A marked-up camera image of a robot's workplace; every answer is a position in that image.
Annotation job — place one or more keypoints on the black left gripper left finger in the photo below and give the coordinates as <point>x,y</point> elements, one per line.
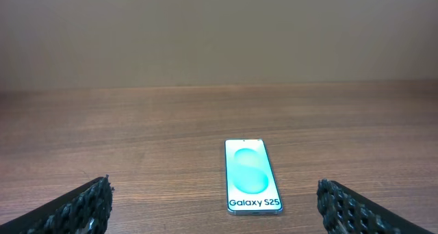
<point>86,209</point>

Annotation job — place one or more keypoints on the Galaxy S25 smartphone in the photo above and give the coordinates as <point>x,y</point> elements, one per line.
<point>250,181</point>

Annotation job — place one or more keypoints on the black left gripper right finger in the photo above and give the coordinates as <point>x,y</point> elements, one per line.
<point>345,211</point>

